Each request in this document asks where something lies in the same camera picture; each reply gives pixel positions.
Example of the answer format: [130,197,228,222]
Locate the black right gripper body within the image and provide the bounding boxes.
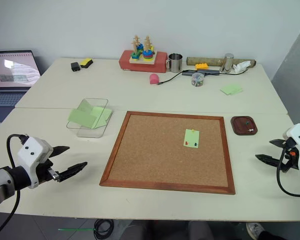
[279,139,300,174]

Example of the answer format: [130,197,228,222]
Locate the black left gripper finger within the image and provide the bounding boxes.
[57,161,89,183]
[52,145,71,158]

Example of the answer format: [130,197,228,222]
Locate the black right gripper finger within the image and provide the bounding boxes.
[268,138,288,149]
[255,153,283,168]

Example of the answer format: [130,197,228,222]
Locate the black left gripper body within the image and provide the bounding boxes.
[35,147,61,186]

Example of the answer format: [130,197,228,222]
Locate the green sticky note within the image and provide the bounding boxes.
[219,85,235,96]
[224,83,244,95]

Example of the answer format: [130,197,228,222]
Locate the pinned green paper note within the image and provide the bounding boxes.
[182,128,201,150]

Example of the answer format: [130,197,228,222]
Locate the wood-framed cork board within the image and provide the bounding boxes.
[99,110,237,196]

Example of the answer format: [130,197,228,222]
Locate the jar of pins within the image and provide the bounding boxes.
[191,72,205,88]

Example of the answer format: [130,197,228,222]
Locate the clear plastic container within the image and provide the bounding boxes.
[65,97,114,139]

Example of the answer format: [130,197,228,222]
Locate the brown wooden tray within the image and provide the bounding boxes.
[230,115,259,137]

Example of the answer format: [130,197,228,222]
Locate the white shoe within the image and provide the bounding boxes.
[245,222,266,240]

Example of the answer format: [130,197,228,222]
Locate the black power adapter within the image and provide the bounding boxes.
[70,61,82,73]

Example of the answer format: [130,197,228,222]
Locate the white crumpled cloth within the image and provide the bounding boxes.
[231,60,252,75]

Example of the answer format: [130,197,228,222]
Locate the yellow and black eraser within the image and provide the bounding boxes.
[79,57,94,69]

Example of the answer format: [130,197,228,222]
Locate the open laptop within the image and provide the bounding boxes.
[0,49,42,109]

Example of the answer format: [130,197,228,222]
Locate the shiny steel cylinder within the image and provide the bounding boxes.
[219,52,235,74]

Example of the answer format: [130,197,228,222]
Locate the grey usb hub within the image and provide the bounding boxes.
[181,69,221,77]

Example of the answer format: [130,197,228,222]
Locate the wooden log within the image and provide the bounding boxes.
[186,56,258,69]

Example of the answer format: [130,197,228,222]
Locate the red foam brick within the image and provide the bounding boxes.
[118,49,169,74]

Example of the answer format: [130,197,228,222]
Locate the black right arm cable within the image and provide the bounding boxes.
[276,141,300,199]

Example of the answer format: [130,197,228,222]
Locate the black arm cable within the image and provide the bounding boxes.
[0,133,29,240]
[276,141,300,199]

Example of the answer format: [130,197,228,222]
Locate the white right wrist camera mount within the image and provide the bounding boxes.
[282,122,300,174]

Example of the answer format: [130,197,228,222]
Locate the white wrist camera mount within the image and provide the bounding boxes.
[282,122,300,174]
[16,136,54,190]

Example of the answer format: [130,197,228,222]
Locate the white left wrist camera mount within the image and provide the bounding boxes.
[16,136,54,190]

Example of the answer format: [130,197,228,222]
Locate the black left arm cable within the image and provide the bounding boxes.
[0,133,29,240]

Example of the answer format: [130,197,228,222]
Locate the coiled black floor cable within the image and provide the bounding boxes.
[93,218,115,239]

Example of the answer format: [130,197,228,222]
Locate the wooden ring stacking toy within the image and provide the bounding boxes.
[128,34,157,65]

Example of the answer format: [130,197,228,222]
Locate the black usb cable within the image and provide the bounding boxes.
[156,70,191,87]

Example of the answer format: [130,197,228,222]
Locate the steel mug with handle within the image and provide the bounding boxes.
[165,52,184,74]

